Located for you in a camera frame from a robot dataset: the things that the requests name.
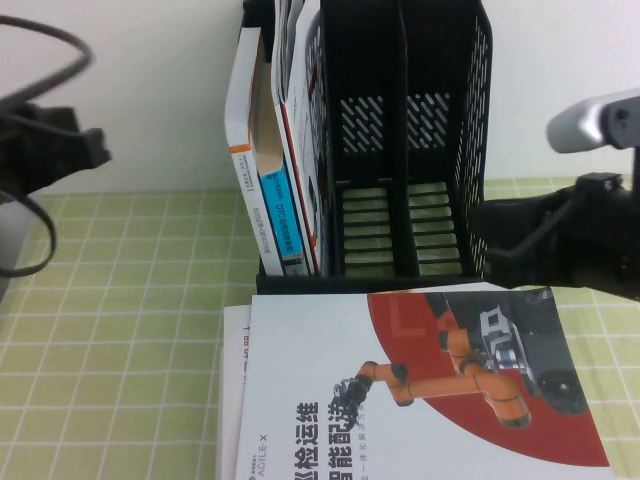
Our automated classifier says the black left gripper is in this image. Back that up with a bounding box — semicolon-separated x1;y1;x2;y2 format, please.
0;101;113;199

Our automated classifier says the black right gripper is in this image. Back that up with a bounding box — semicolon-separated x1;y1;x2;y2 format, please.
468;189;624;301

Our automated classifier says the white red logistics brochure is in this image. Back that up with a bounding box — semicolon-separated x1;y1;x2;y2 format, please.
275;9;331;277

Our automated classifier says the white book orange band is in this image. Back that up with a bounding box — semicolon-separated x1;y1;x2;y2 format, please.
224;27;284;277

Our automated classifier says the black plastic book holder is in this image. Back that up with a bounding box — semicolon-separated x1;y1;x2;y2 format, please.
239;0;509;296

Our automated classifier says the blue spine book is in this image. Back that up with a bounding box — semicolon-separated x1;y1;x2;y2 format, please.
248;37;311;279

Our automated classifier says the green checked tablecloth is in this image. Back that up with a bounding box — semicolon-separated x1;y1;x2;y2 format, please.
0;174;640;480

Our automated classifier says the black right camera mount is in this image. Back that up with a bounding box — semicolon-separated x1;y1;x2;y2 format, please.
574;144;640;196

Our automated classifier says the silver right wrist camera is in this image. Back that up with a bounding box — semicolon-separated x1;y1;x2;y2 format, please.
546;87;640;154

